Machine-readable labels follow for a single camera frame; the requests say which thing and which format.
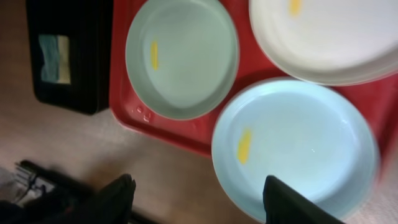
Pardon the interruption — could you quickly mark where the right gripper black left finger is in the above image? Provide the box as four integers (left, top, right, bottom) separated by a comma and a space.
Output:
73, 174, 136, 224

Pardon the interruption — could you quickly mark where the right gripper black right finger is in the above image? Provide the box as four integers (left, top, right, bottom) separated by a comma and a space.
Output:
262, 175, 344, 224

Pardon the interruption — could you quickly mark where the pale green plate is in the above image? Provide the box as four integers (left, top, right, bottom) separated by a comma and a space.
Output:
125, 0, 239, 120

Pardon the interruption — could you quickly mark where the green and yellow sponge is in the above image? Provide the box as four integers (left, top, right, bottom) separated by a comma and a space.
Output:
39, 34, 71, 85

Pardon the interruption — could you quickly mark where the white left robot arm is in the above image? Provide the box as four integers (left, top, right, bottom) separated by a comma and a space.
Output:
1, 160, 94, 223

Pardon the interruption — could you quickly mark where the black plastic tray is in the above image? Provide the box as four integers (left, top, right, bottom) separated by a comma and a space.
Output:
25, 0, 113, 114

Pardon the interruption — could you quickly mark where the light blue plate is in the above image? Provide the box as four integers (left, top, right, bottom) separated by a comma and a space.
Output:
211, 78, 380, 222

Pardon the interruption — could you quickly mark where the white plate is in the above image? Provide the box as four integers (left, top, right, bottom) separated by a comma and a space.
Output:
249, 0, 397, 86

